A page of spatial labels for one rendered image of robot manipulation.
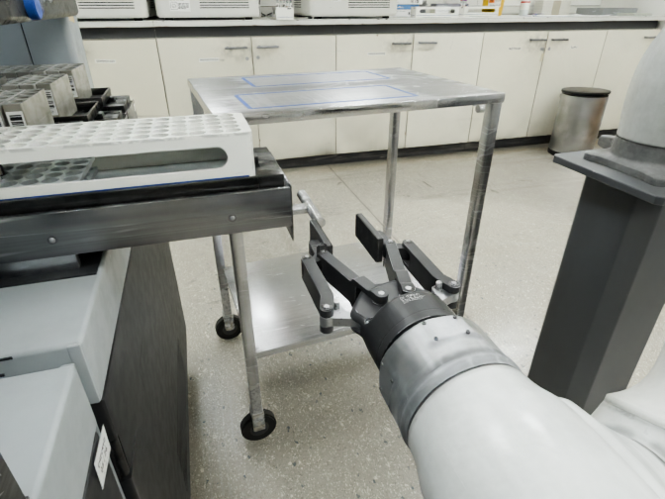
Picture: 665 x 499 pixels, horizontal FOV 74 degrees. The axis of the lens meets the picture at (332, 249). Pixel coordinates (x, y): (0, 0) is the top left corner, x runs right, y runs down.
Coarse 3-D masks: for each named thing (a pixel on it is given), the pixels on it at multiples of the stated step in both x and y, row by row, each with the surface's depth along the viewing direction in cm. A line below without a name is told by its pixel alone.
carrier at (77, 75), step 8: (72, 64) 84; (80, 64) 84; (64, 72) 77; (72, 72) 78; (80, 72) 83; (72, 80) 78; (80, 80) 82; (88, 80) 88; (72, 88) 79; (80, 88) 81; (88, 88) 87; (80, 96) 81; (88, 96) 86
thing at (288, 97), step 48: (192, 96) 109; (240, 96) 88; (288, 96) 88; (336, 96) 88; (384, 96) 88; (432, 96) 88; (480, 96) 90; (480, 144) 98; (480, 192) 102; (240, 240) 85; (240, 288) 90; (288, 288) 125; (288, 336) 107; (336, 336) 109
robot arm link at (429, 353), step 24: (408, 336) 30; (432, 336) 30; (456, 336) 29; (480, 336) 30; (384, 360) 31; (408, 360) 29; (432, 360) 28; (456, 360) 27; (480, 360) 27; (504, 360) 28; (384, 384) 32; (408, 384) 28; (432, 384) 27; (408, 408) 28
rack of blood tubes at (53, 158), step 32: (0, 128) 48; (32, 128) 49; (64, 128) 48; (96, 128) 48; (128, 128) 48; (160, 128) 49; (192, 128) 48; (224, 128) 48; (0, 160) 41; (32, 160) 42; (64, 160) 51; (96, 160) 52; (128, 160) 54; (160, 160) 55; (192, 160) 56; (224, 160) 56; (0, 192) 42; (32, 192) 43; (64, 192) 44
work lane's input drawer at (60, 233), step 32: (256, 160) 52; (96, 192) 44; (128, 192) 45; (160, 192) 46; (192, 192) 47; (224, 192) 48; (256, 192) 48; (288, 192) 49; (0, 224) 42; (32, 224) 43; (64, 224) 44; (96, 224) 45; (128, 224) 46; (160, 224) 47; (192, 224) 48; (224, 224) 49; (256, 224) 50; (288, 224) 51; (320, 224) 54; (0, 256) 44; (32, 256) 44
